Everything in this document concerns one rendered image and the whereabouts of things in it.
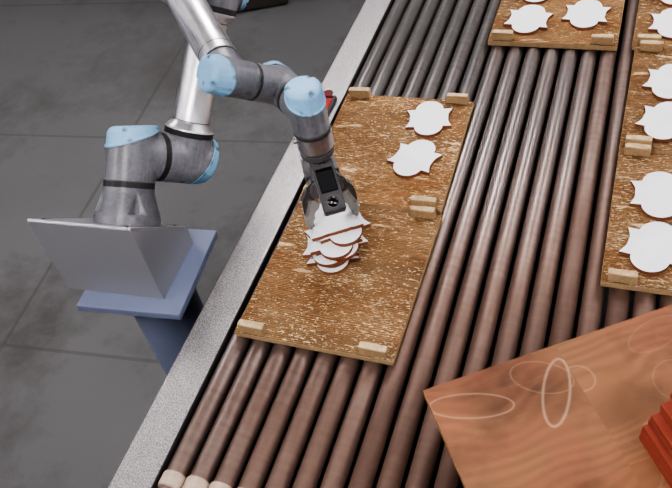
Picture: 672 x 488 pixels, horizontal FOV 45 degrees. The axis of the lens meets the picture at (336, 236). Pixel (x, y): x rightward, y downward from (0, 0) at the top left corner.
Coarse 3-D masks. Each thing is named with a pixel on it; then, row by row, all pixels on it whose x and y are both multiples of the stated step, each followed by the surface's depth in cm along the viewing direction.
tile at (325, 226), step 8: (320, 208) 181; (320, 216) 179; (328, 216) 178; (336, 216) 178; (344, 216) 178; (352, 216) 177; (320, 224) 177; (328, 224) 177; (336, 224) 176; (344, 224) 176; (352, 224) 176; (360, 224) 175; (320, 232) 175; (328, 232) 175; (336, 232) 175; (312, 240) 175
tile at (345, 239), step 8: (360, 216) 178; (368, 224) 177; (344, 232) 176; (352, 232) 175; (360, 232) 175; (320, 240) 175; (328, 240) 176; (336, 240) 175; (344, 240) 174; (352, 240) 174
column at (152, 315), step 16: (192, 240) 201; (208, 240) 200; (192, 256) 197; (208, 256) 199; (192, 272) 194; (176, 288) 191; (192, 288) 191; (80, 304) 192; (96, 304) 191; (112, 304) 190; (128, 304) 190; (144, 304) 189; (160, 304) 188; (176, 304) 187; (192, 304) 203; (144, 320) 200; (160, 320) 199; (176, 320) 201; (192, 320) 205; (160, 336) 204; (176, 336) 204; (160, 352) 210; (176, 352) 209
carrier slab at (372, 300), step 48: (288, 240) 187; (384, 240) 182; (432, 240) 180; (288, 288) 176; (336, 288) 174; (384, 288) 172; (240, 336) 171; (288, 336) 167; (336, 336) 165; (384, 336) 164
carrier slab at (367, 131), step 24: (384, 96) 218; (336, 120) 214; (360, 120) 213; (384, 120) 211; (408, 120) 210; (456, 120) 207; (336, 144) 208; (360, 144) 206; (384, 144) 205; (408, 144) 203; (456, 144) 200; (360, 168) 200; (384, 168) 198; (432, 168) 196; (360, 192) 194; (384, 192) 193; (408, 192) 191; (432, 192) 190
